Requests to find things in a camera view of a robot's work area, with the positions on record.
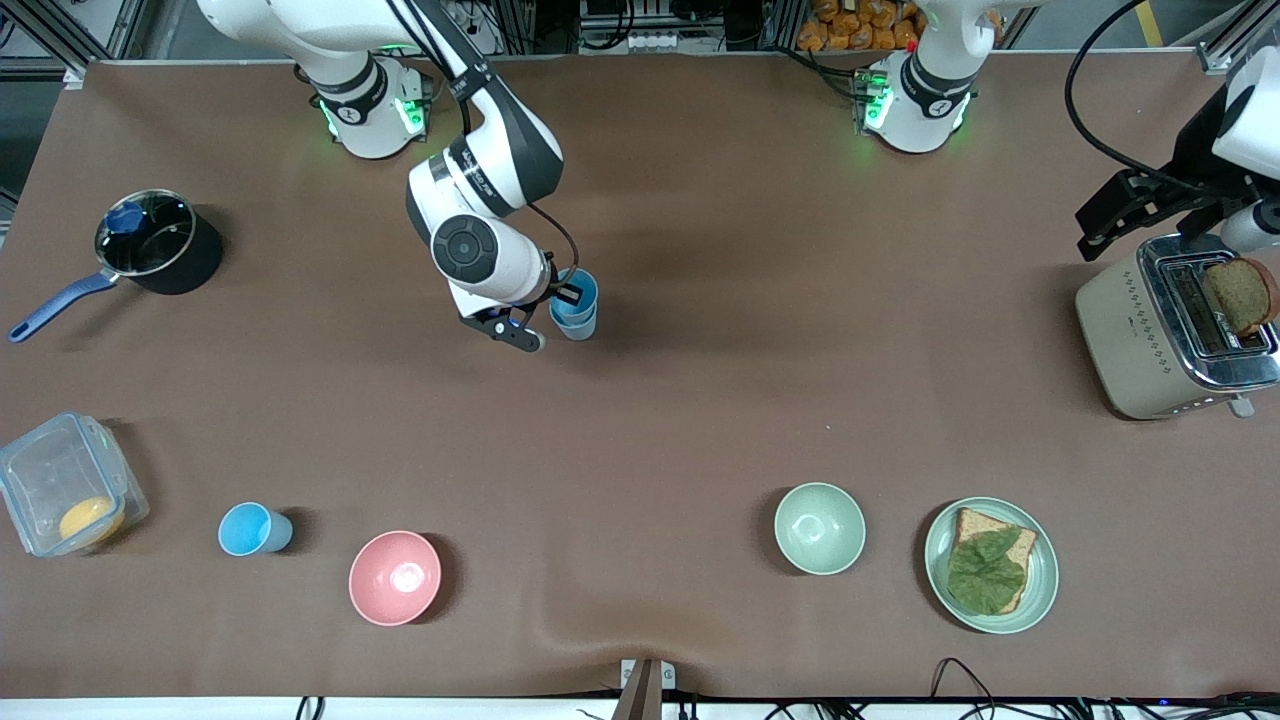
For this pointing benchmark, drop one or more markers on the bright blue cup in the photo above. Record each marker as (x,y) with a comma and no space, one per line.
(585,285)
(250,530)

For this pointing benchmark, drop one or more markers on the orange fruit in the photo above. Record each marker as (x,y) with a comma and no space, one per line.
(88,520)

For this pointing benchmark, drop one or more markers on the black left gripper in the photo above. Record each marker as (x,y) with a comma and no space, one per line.
(1192,152)

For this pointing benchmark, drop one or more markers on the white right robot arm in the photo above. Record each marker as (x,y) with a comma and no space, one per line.
(467,247)

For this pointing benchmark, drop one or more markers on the clear plastic container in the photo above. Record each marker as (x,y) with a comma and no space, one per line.
(40,470)

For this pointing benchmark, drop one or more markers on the green lettuce leaf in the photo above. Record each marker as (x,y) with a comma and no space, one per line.
(985,575)

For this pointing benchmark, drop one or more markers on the brown bread slice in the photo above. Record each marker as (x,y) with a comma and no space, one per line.
(975,522)

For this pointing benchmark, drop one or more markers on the small dark blue object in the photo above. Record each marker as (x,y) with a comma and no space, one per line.
(126,217)

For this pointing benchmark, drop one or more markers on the aluminium frame profile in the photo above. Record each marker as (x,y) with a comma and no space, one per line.
(70,40)
(1225,40)

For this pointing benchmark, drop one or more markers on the brown toast slice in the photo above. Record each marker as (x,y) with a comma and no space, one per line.
(1240,295)

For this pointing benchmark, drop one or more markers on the metal table clamp bracket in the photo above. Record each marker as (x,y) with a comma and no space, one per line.
(647,690)

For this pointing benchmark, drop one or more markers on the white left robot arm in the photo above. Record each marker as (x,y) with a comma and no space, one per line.
(925,90)

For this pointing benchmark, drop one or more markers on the pink bowl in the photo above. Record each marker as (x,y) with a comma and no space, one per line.
(395,578)

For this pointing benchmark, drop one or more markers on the grey-blue cup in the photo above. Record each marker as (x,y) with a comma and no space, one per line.
(578,331)

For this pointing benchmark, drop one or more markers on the pale green plate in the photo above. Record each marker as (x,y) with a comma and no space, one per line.
(1045,575)

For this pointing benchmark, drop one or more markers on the pale green bowl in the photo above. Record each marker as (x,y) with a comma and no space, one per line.
(820,530)

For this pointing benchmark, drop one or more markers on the beige and chrome toaster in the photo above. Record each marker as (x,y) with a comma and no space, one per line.
(1125,340)

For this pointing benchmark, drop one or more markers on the bag of orange buns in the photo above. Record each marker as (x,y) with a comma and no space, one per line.
(850,25)

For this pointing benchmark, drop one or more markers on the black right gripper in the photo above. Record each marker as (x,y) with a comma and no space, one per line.
(566,295)

